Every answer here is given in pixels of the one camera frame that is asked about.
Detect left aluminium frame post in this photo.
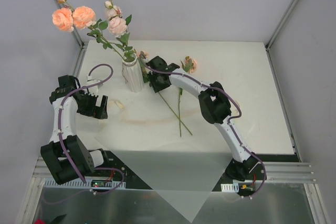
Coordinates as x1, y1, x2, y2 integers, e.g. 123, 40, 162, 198
52, 0, 85, 49

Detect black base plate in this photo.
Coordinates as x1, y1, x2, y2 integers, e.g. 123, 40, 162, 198
83, 150, 301, 190

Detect pink flowers with green leaves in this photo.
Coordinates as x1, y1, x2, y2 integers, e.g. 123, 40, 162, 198
178, 56, 198, 138

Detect black object at bottom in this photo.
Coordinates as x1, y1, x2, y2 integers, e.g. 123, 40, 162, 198
50, 214, 67, 224

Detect pale pink rose stem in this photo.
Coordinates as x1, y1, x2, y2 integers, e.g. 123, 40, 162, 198
104, 0, 135, 62

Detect peach rose stem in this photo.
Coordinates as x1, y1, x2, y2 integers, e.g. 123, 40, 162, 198
137, 51, 196, 136
51, 0, 125, 61

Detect white wrapping paper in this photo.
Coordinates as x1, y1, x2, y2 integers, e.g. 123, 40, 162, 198
97, 93, 232, 221

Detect aluminium frame post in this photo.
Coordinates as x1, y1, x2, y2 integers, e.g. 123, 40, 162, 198
265, 0, 300, 52
52, 0, 85, 49

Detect left white cable duct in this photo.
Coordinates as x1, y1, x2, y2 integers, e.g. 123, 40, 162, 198
44, 178, 126, 190

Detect red object at bottom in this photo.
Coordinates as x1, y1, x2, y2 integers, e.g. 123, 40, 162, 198
34, 219, 46, 224

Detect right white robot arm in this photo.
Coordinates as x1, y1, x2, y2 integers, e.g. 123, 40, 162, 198
145, 56, 240, 161

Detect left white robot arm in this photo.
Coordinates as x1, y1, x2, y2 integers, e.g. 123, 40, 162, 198
40, 75, 111, 185

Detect white cable duct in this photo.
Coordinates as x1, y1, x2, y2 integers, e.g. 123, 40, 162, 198
44, 178, 126, 190
220, 182, 239, 193

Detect right aluminium frame post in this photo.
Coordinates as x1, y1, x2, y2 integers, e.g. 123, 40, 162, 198
265, 0, 300, 52

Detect white ribbed ceramic vase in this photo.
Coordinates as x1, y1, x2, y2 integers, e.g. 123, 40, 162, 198
122, 59, 144, 93

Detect right white cable duct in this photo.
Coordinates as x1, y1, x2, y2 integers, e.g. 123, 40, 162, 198
220, 182, 239, 193

